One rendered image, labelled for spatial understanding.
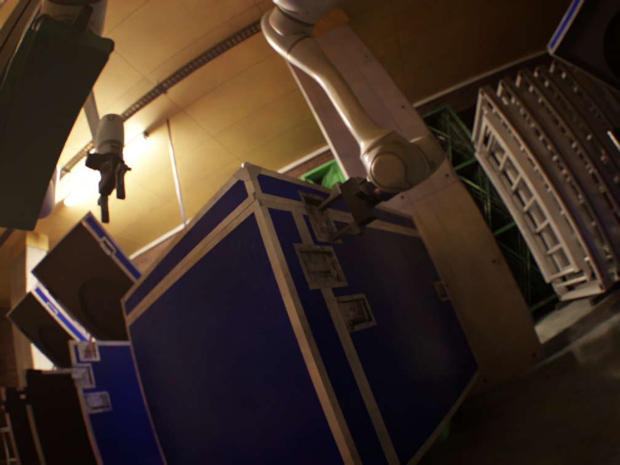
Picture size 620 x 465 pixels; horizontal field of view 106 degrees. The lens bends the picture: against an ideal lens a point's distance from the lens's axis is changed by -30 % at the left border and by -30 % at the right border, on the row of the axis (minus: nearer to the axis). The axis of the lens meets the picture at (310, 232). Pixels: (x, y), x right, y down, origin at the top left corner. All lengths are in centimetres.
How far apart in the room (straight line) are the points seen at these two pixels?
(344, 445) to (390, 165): 59
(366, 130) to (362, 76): 196
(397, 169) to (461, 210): 147
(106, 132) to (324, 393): 101
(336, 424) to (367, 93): 225
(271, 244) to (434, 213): 145
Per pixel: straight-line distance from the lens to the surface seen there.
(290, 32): 102
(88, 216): 227
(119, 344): 202
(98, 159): 111
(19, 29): 97
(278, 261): 77
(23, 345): 505
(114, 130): 119
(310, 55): 99
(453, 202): 212
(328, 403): 74
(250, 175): 88
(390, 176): 67
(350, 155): 230
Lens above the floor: 54
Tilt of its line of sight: 21 degrees up
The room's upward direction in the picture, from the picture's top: 21 degrees counter-clockwise
